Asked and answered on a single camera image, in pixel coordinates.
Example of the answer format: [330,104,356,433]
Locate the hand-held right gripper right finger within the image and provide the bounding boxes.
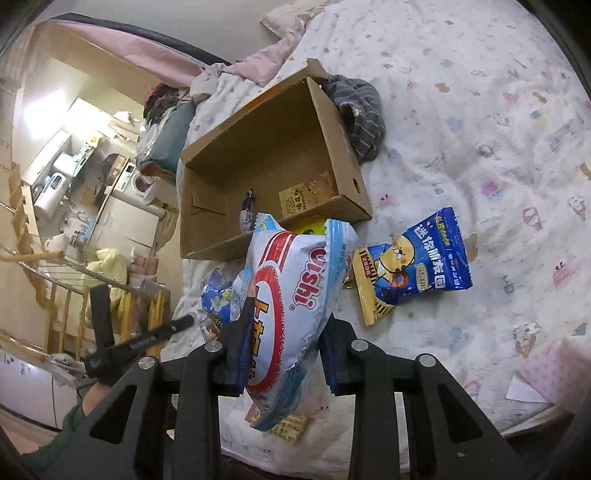
[320,314,532,480]

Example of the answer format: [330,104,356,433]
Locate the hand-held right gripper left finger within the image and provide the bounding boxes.
[44,298,257,480]

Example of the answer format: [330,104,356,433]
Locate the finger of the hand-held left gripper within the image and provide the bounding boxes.
[157,315,195,340]

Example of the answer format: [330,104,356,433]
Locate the large white red chips bag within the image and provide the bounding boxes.
[228,215,360,432]

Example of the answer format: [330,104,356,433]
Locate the brown cardboard box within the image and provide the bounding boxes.
[178,58,374,261]

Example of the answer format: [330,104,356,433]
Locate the person's left forearm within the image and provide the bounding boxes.
[21,383,112,472]

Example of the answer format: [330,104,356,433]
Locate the yellow cloth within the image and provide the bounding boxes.
[85,248,130,324]

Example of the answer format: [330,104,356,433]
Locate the small blue white snack packet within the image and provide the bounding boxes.
[198,268,245,340]

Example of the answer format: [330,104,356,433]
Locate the cracker packet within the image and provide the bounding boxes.
[245,406,308,446]

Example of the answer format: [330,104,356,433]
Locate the yellow striped snack packet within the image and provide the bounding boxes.
[352,247,393,327]

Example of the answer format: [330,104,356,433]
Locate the white cabinet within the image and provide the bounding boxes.
[95,189,162,250]

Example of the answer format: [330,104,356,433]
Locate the wooden railing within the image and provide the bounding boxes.
[0,161,167,365]

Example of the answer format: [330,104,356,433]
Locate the small dark figurine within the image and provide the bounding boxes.
[239,189,256,232]

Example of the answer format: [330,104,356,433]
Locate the blue bear snack packet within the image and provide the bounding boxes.
[372,208,472,305]

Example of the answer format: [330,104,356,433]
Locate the white kitchen appliance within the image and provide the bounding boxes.
[32,171,68,222]

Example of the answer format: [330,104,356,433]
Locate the white washing machine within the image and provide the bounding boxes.
[115,161,151,195]

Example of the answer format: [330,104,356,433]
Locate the brown snack packet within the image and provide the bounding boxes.
[278,171,338,217]

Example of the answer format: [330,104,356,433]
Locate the teal cushion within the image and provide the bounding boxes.
[139,102,197,176]

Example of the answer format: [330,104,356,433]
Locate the pink patterned paper packet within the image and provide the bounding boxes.
[505,342,575,404]

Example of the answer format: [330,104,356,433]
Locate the pile of clothes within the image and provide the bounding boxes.
[143,80,195,125]

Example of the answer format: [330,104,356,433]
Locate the grey striped cloth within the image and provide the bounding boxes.
[321,74,386,162]

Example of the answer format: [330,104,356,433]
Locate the printed bedsheet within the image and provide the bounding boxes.
[175,0,591,467]

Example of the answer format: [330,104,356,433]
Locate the pink curtain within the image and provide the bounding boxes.
[34,18,208,88]

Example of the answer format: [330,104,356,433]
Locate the pink blanket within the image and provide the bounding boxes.
[189,28,310,102]

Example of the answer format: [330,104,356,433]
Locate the black curved rail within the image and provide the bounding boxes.
[51,13,232,66]

